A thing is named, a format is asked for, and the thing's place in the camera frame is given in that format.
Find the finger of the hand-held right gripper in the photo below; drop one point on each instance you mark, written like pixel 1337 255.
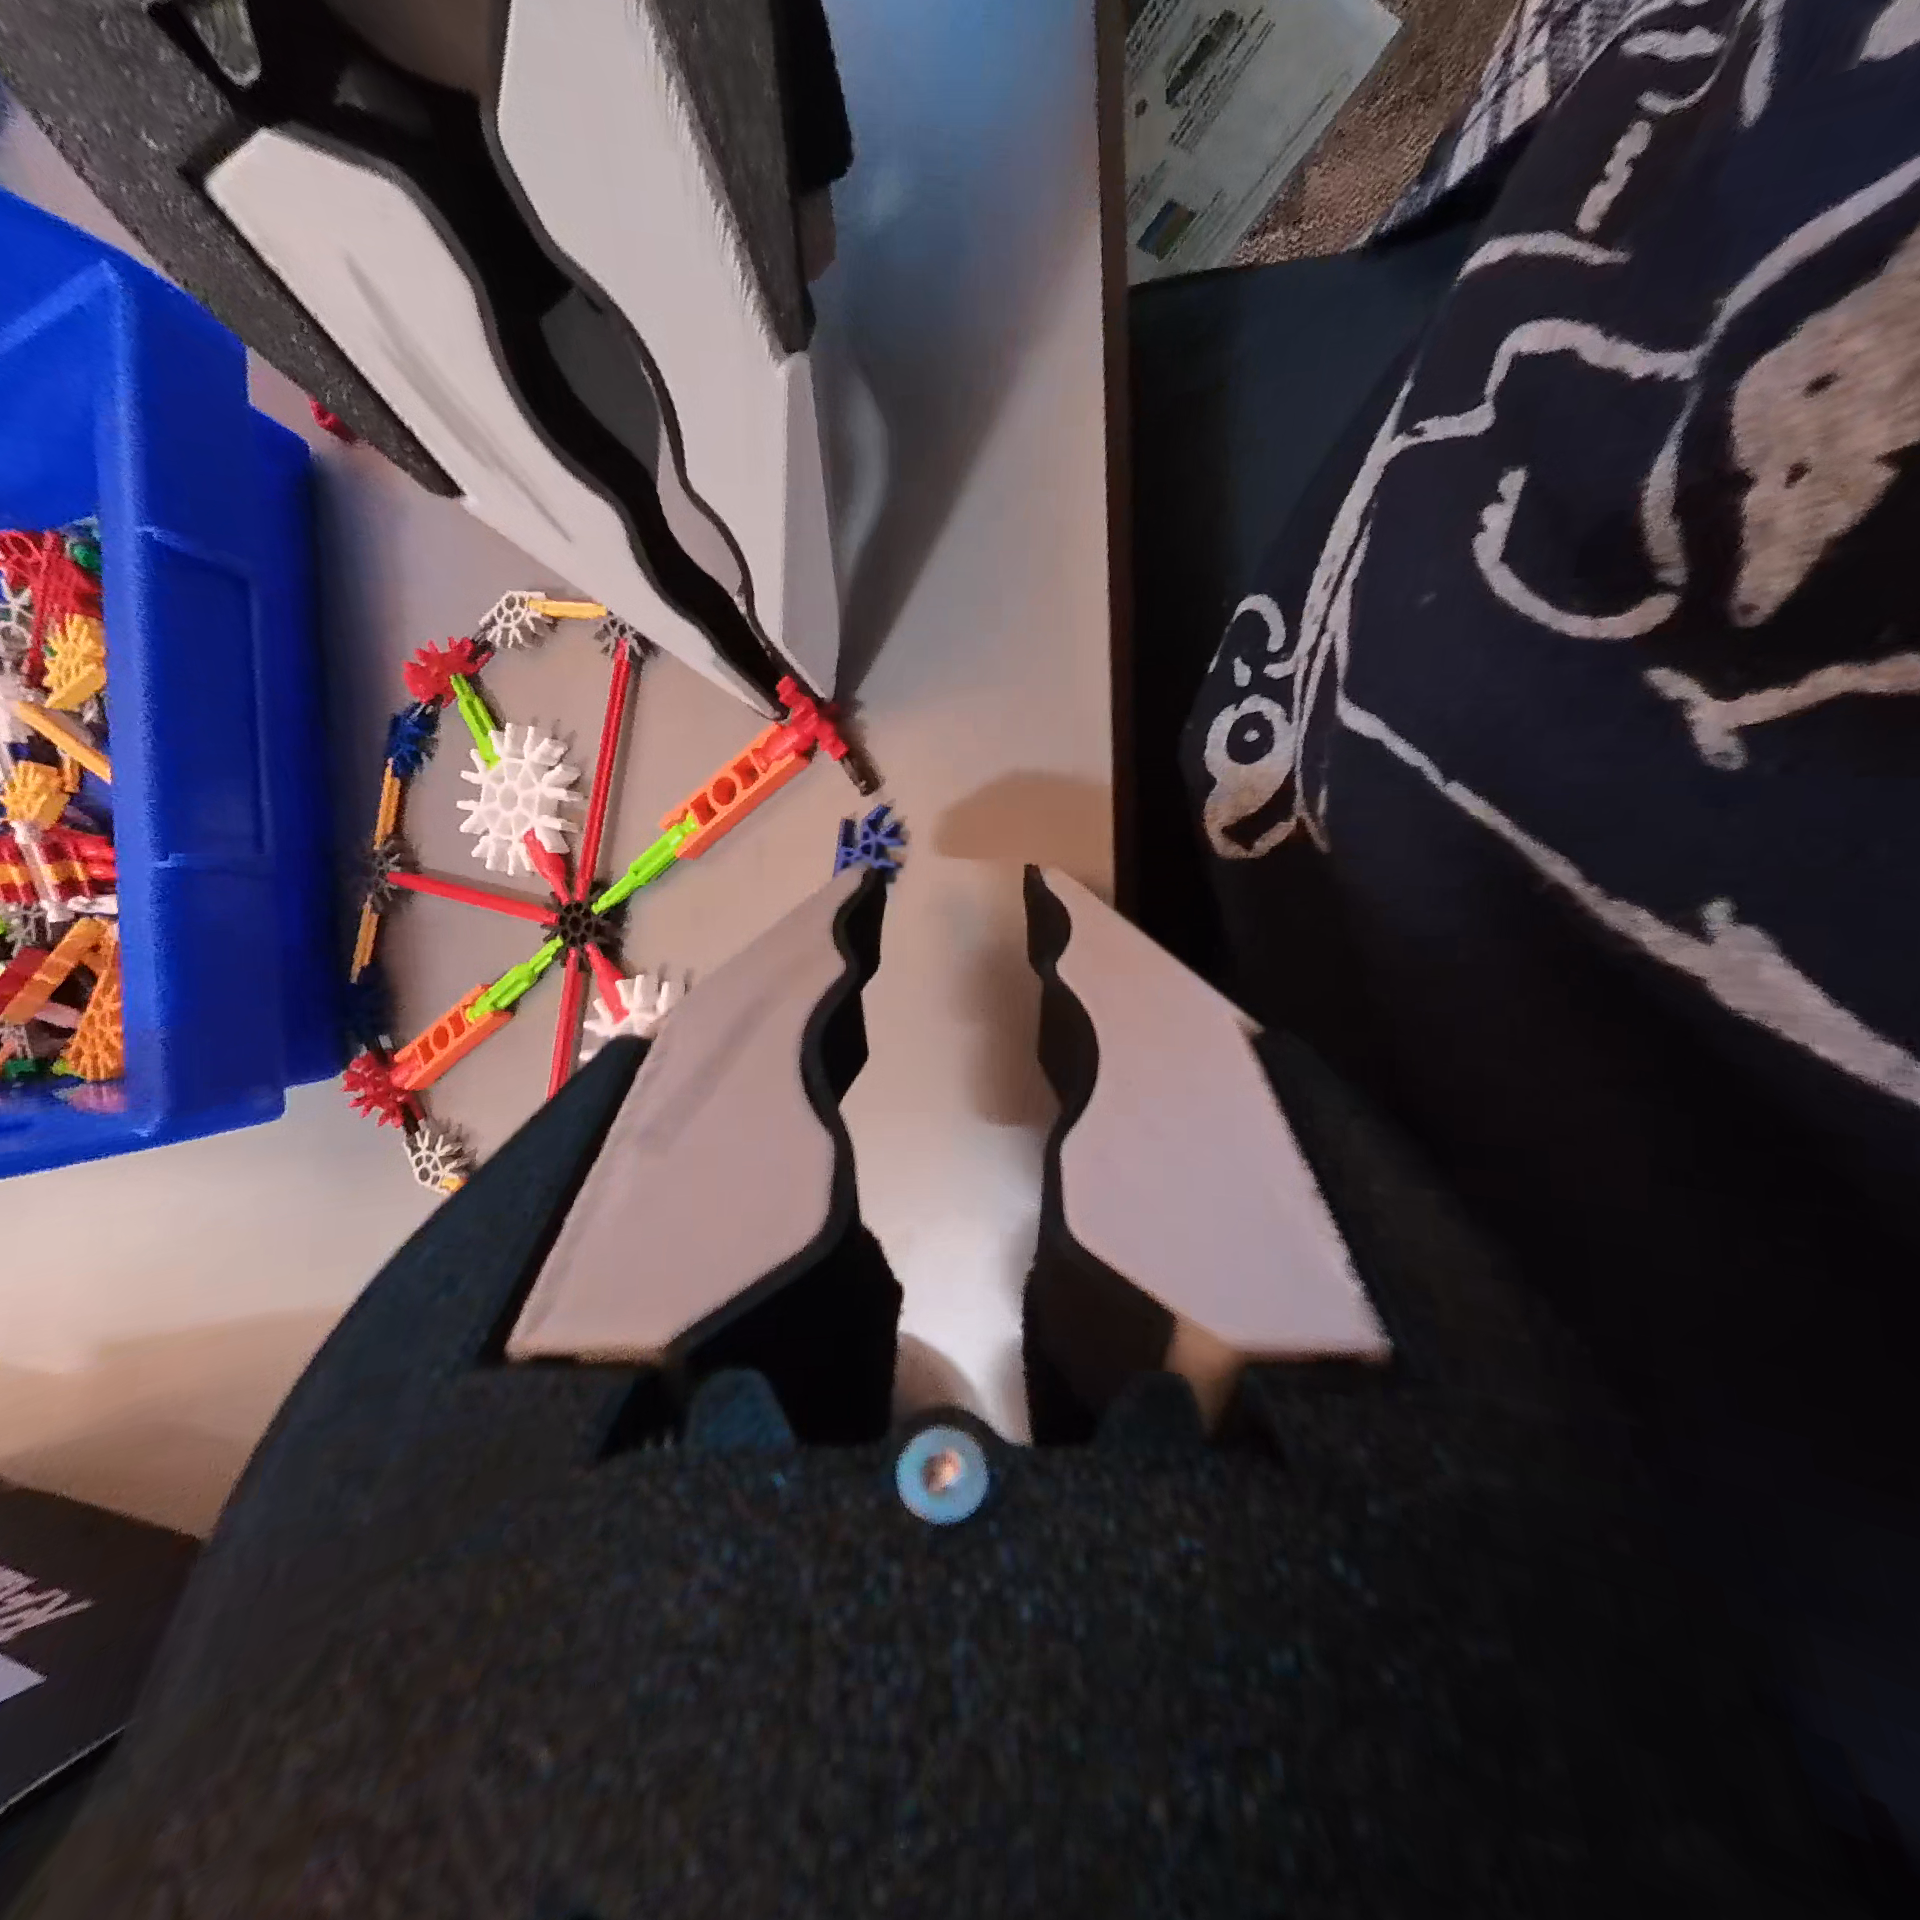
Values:
pixel 660 225
pixel 388 317

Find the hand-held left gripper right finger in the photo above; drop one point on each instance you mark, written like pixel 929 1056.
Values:
pixel 1201 1185

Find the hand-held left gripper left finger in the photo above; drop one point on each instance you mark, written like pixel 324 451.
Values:
pixel 704 1185

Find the colourful toy wheel model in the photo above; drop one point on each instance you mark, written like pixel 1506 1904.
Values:
pixel 578 915

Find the blue toy connector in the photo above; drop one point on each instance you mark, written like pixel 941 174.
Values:
pixel 868 839

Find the blue plastic bin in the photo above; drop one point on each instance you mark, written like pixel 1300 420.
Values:
pixel 210 676

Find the pile of colourful toy pieces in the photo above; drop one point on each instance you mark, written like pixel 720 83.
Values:
pixel 59 839

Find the black printed t-shirt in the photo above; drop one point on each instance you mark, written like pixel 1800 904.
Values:
pixel 1576 839

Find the white printed paper sheet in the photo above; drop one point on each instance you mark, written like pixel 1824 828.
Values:
pixel 1244 119

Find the black toy box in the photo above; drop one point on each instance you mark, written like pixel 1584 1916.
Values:
pixel 75 1635

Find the plaid flannel shirt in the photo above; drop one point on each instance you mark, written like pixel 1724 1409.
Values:
pixel 1515 89

